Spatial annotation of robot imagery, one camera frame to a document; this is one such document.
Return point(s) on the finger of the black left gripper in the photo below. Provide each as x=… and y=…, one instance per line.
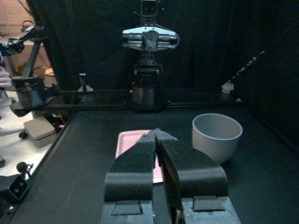
x=154, y=40
x=147, y=40

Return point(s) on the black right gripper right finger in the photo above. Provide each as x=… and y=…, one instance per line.
x=194, y=172

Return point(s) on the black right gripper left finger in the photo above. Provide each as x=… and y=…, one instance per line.
x=130, y=169

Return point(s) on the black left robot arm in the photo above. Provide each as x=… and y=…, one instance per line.
x=147, y=87

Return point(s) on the pink square plate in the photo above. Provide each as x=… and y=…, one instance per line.
x=128, y=143

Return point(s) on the person's hand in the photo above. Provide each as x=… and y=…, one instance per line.
x=4, y=78

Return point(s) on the grey plastic cup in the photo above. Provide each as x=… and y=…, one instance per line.
x=212, y=145

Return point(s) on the black cloth curtain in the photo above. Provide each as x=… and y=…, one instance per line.
x=234, y=29

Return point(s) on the white corner clamp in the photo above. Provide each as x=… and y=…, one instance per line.
x=84, y=86
x=228, y=87

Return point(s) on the beige plastic box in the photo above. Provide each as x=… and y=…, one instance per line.
x=39, y=129

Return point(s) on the small black caster wheel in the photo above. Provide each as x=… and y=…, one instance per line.
x=23, y=134

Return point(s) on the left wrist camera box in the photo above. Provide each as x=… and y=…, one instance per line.
x=148, y=8

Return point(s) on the black table-level camera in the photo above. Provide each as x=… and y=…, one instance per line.
x=13, y=187

